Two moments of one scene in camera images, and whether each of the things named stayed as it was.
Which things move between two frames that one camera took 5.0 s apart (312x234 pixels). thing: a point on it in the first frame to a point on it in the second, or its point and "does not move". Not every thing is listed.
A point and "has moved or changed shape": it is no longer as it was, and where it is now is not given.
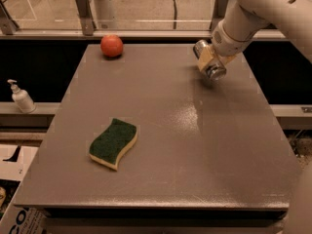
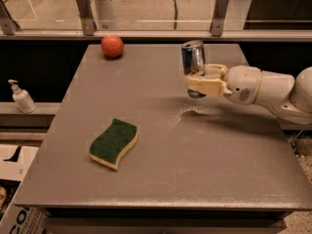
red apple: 111,45 does not move
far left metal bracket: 8,25 does not move
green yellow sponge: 107,146 does not move
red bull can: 215,69 has moved or changed shape
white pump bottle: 21,98 does not move
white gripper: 225,43 to 242,83
